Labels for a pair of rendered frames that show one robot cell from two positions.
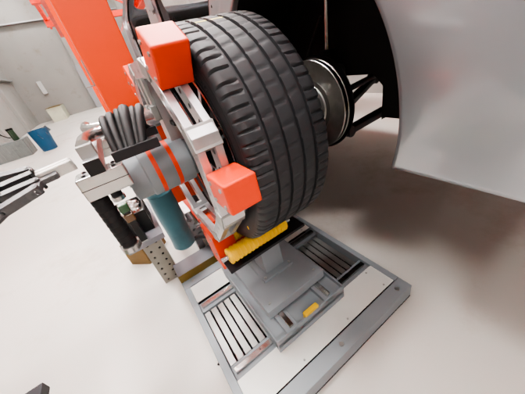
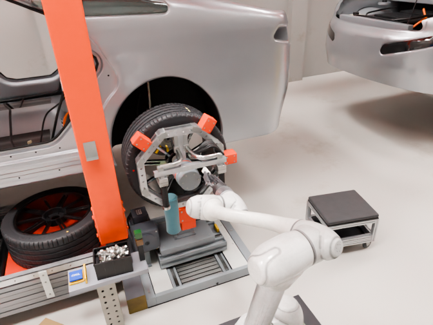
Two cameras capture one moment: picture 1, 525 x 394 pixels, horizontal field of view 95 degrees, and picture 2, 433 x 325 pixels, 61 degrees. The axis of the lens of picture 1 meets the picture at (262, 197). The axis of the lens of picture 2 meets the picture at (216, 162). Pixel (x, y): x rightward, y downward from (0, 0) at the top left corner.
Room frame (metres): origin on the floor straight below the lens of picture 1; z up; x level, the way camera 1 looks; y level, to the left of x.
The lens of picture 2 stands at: (0.31, 2.14, 1.96)
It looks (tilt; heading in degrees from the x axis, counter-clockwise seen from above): 29 degrees down; 276
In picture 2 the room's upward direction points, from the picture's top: 2 degrees counter-clockwise
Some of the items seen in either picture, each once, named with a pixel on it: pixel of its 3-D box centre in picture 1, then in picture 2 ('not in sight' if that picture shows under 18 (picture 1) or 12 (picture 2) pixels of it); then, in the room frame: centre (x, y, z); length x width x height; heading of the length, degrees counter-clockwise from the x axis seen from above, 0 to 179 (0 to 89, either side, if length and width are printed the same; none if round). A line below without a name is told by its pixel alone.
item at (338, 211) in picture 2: not in sight; (339, 222); (-0.37, -0.17, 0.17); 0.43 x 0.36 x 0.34; 16
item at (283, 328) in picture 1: (276, 280); (187, 239); (0.78, 0.03, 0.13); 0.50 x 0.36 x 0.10; 26
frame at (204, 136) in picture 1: (185, 156); (182, 167); (0.73, 0.20, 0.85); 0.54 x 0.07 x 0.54; 26
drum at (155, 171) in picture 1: (163, 166); (185, 173); (0.70, 0.26, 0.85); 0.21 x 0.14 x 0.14; 116
